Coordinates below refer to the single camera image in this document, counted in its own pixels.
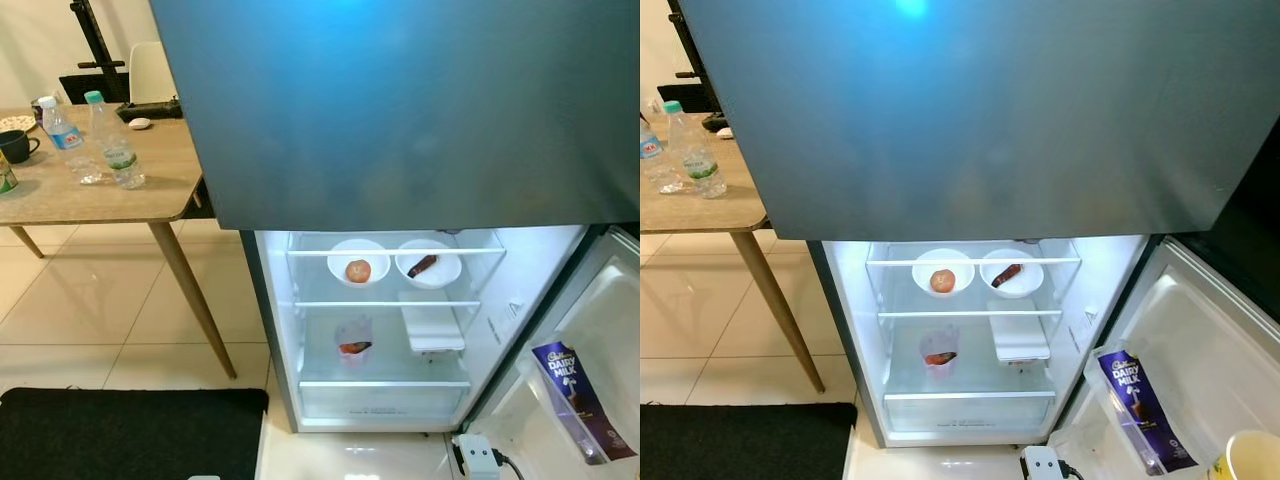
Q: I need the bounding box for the pink transparent measuring jug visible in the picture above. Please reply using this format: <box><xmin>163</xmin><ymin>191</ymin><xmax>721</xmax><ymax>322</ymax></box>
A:
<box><xmin>333</xmin><ymin>315</ymin><xmax>376</xmax><ymax>369</ymax></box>
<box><xmin>918</xmin><ymin>325</ymin><xmax>961</xmax><ymax>379</ymax></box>

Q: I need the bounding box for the grey steel fridge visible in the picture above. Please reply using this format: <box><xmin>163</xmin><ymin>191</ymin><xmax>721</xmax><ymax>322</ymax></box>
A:
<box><xmin>148</xmin><ymin>0</ymin><xmax>641</xmax><ymax>480</ymax></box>
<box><xmin>680</xmin><ymin>0</ymin><xmax>1280</xmax><ymax>480</ymax></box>

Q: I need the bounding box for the water bottle blue label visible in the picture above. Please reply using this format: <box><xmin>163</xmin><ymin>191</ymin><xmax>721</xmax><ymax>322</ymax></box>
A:
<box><xmin>640</xmin><ymin>120</ymin><xmax>686</xmax><ymax>195</ymax></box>
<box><xmin>38</xmin><ymin>96</ymin><xmax>103</xmax><ymax>186</ymax></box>

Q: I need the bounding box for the black metal stand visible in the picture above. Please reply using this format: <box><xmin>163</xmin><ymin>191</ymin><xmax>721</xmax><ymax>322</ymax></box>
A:
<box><xmin>60</xmin><ymin>0</ymin><xmax>131</xmax><ymax>106</ymax></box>
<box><xmin>665</xmin><ymin>0</ymin><xmax>716</xmax><ymax>113</ymax></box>

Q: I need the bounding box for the purple chocolate box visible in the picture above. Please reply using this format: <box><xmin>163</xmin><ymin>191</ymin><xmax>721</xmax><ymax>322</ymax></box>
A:
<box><xmin>1097</xmin><ymin>348</ymin><xmax>1199</xmax><ymax>475</ymax></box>
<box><xmin>530</xmin><ymin>341</ymin><xmax>638</xmax><ymax>466</ymax></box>

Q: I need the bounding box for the white bowl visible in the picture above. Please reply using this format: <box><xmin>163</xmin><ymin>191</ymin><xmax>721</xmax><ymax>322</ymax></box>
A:
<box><xmin>912</xmin><ymin>248</ymin><xmax>976</xmax><ymax>298</ymax></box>
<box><xmin>395</xmin><ymin>240</ymin><xmax>463</xmax><ymax>289</ymax></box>
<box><xmin>327</xmin><ymin>238</ymin><xmax>391</xmax><ymax>288</ymax></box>
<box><xmin>980</xmin><ymin>249</ymin><xmax>1045</xmax><ymax>299</ymax></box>

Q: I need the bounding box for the white lidded plastic container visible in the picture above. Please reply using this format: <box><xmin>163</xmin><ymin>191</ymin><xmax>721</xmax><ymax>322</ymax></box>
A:
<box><xmin>398</xmin><ymin>290</ymin><xmax>468</xmax><ymax>355</ymax></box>
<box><xmin>985</xmin><ymin>298</ymin><xmax>1052</xmax><ymax>364</ymax></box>

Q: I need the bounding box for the black floor mat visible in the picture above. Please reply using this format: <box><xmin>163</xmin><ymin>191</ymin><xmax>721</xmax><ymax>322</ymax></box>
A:
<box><xmin>0</xmin><ymin>388</ymin><xmax>269</xmax><ymax>480</ymax></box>
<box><xmin>640</xmin><ymin>403</ymin><xmax>858</xmax><ymax>480</ymax></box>

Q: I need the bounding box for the white plastic chair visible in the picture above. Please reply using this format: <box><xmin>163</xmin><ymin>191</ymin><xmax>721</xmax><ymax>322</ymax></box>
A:
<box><xmin>128</xmin><ymin>40</ymin><xmax>176</xmax><ymax>104</ymax></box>

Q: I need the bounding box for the black mug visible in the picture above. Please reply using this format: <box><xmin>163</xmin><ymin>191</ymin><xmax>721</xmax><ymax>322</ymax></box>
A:
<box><xmin>0</xmin><ymin>130</ymin><xmax>41</xmax><ymax>164</ymax></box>

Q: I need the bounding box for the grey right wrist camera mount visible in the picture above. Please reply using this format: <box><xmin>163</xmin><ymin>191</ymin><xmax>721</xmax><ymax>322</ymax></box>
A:
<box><xmin>455</xmin><ymin>433</ymin><xmax>499</xmax><ymax>480</ymax></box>
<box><xmin>1020</xmin><ymin>446</ymin><xmax>1063</xmax><ymax>480</ymax></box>

